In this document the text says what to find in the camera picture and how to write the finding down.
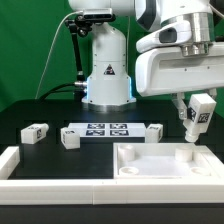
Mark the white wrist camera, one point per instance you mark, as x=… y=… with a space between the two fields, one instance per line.
x=173 y=34

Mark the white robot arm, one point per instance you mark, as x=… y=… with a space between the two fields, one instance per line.
x=109 y=86

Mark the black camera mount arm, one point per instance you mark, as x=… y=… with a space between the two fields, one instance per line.
x=78 y=27

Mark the grey camera on mount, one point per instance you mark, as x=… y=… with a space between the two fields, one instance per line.
x=98 y=14

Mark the white U-shaped fence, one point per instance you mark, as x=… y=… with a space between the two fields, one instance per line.
x=107 y=191

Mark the white marker tag plate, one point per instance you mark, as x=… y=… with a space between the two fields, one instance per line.
x=109 y=129

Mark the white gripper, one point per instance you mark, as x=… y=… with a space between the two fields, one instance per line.
x=166 y=71

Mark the white square tabletop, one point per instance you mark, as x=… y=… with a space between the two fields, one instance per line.
x=161 y=161

